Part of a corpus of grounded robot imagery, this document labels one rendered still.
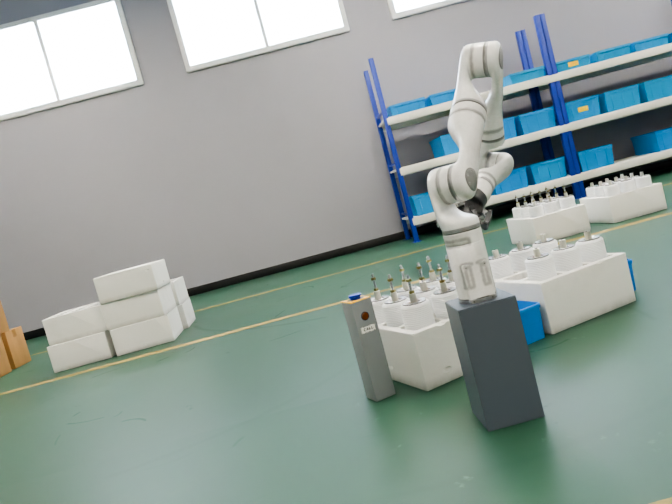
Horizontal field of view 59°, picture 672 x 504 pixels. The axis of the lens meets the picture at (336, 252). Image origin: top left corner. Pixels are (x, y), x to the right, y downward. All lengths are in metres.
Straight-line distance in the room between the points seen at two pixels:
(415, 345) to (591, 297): 0.72
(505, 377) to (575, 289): 0.78
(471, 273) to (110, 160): 6.18
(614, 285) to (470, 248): 0.97
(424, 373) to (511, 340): 0.44
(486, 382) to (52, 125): 6.61
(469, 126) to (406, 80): 5.67
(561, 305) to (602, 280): 0.20
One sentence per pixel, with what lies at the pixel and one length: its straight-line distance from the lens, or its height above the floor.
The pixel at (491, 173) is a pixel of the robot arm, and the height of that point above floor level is 0.58.
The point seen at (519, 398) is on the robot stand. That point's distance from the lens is 1.51.
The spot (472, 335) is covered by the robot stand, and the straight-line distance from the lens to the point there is 1.43.
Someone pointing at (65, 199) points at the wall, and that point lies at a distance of 7.46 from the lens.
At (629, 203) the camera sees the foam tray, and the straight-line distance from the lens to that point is 4.47.
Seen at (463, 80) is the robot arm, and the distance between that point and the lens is 1.64.
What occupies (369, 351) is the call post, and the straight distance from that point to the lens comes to 1.82.
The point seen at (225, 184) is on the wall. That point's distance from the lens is 6.99.
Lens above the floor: 0.61
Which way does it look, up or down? 5 degrees down
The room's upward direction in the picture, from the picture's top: 15 degrees counter-clockwise
